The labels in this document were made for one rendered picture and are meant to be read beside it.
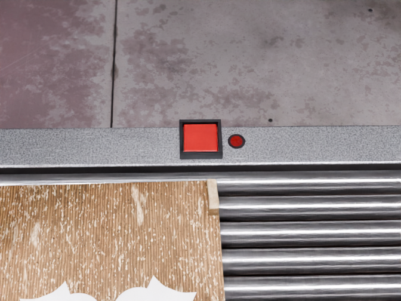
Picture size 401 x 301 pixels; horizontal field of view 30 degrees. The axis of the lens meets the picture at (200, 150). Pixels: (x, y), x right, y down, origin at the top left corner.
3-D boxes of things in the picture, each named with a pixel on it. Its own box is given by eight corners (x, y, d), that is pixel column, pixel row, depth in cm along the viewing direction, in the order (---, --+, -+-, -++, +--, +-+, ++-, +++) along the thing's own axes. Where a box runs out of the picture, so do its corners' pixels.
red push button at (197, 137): (183, 128, 136) (183, 123, 135) (216, 128, 137) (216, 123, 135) (184, 156, 133) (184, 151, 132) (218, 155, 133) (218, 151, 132)
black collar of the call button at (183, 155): (179, 124, 137) (179, 119, 135) (220, 124, 137) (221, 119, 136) (179, 159, 132) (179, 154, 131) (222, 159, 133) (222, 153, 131)
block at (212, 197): (206, 186, 127) (206, 177, 125) (216, 186, 127) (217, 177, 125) (207, 217, 124) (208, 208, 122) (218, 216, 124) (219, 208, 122)
